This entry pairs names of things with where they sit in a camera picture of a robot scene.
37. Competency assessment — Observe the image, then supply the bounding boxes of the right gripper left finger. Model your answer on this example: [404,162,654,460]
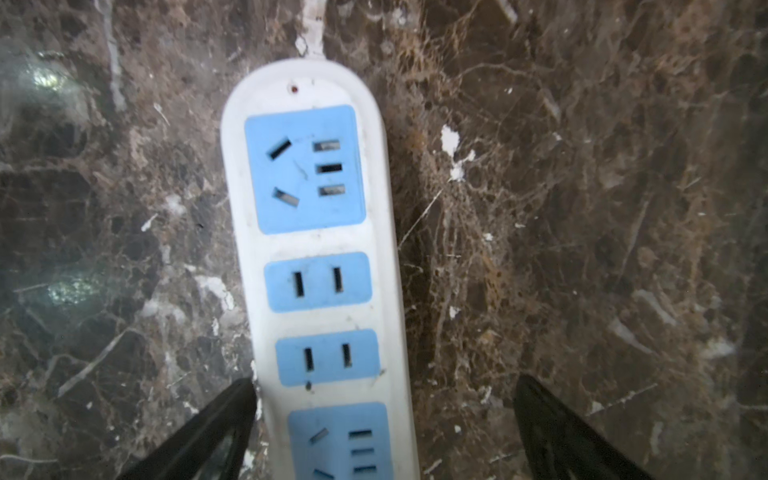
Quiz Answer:
[119,377,257,479]

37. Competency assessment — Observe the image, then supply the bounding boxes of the white blue power strip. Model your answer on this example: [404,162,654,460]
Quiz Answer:
[220,59,420,479]

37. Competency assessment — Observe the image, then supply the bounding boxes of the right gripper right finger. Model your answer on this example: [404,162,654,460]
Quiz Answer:
[514,374,651,480]

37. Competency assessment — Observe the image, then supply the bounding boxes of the thick white power cord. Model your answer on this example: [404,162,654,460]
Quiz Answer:
[298,0,328,60]

